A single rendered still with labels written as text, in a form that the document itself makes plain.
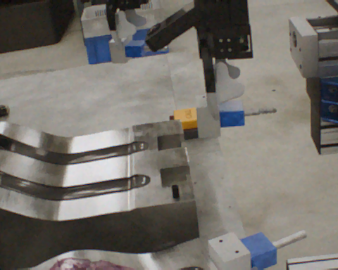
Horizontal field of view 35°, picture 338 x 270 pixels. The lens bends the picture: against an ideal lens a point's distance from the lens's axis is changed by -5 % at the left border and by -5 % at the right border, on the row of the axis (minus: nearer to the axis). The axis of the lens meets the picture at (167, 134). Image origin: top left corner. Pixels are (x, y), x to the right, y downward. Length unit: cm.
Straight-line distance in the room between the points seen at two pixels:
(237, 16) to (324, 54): 31
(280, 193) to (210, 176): 138
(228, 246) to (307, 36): 51
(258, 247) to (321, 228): 145
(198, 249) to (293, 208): 154
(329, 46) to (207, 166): 33
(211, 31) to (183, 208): 26
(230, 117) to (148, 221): 22
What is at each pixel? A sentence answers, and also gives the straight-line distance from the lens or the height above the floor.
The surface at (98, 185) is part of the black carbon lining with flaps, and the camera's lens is 85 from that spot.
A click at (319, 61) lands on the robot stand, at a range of 109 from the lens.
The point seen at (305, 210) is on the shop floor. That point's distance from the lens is 224.
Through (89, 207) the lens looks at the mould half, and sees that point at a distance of 80.
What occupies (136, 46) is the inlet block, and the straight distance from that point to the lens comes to 125.
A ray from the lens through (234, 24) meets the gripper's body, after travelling 83.
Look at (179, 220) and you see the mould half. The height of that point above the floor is 86.
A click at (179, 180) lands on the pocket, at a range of 86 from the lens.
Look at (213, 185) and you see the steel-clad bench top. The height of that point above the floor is 80.
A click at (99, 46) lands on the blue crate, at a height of 13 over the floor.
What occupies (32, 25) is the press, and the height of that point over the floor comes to 21.
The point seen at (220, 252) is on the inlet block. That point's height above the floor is 88.
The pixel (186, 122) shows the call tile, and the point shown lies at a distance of 111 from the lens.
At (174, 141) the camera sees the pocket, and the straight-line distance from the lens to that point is 95.
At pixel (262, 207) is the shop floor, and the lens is 227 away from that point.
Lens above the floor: 132
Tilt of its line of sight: 27 degrees down
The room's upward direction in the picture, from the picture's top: 8 degrees counter-clockwise
